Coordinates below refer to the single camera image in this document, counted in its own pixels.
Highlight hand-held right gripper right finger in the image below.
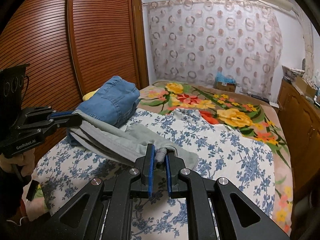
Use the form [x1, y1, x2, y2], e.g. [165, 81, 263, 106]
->
[165, 152, 292, 240]

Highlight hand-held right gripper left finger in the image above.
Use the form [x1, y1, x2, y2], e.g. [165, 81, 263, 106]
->
[50, 144, 157, 240]

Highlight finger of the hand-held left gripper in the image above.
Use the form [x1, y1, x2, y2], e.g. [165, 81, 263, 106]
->
[15, 117, 83, 138]
[22, 107, 78, 120]

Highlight grey pants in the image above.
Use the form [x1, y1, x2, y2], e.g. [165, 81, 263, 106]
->
[66, 112, 199, 169]

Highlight person's left hand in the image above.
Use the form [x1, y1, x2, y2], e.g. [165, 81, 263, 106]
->
[0, 149, 35, 180]

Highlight dark blue denim jeans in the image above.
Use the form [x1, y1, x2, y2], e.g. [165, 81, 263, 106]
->
[67, 130, 84, 147]

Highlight light blue denim jeans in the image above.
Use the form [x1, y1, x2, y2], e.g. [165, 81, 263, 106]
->
[75, 76, 140, 128]

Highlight blue floral quilt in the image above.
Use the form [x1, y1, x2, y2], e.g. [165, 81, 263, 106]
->
[36, 107, 275, 240]

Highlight wooden louvered wardrobe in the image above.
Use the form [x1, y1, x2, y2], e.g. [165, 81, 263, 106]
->
[0, 0, 149, 163]

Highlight colourful flower blanket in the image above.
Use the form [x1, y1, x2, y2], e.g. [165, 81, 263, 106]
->
[24, 80, 293, 233]

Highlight black flat box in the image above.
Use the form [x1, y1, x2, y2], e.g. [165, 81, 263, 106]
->
[250, 94, 270, 103]

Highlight sheer circle-patterned curtain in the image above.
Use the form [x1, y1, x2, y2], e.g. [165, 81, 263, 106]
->
[146, 0, 283, 90]

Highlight wooden cabinet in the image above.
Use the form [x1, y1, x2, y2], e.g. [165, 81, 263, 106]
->
[277, 77, 320, 200]

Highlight stack of papers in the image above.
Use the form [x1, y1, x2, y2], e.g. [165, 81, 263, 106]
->
[282, 65, 304, 83]

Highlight open flat cardboard box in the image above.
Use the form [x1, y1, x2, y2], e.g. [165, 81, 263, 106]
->
[295, 75, 318, 98]

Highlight beige tied curtain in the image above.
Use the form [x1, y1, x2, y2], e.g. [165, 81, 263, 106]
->
[295, 10, 314, 75]

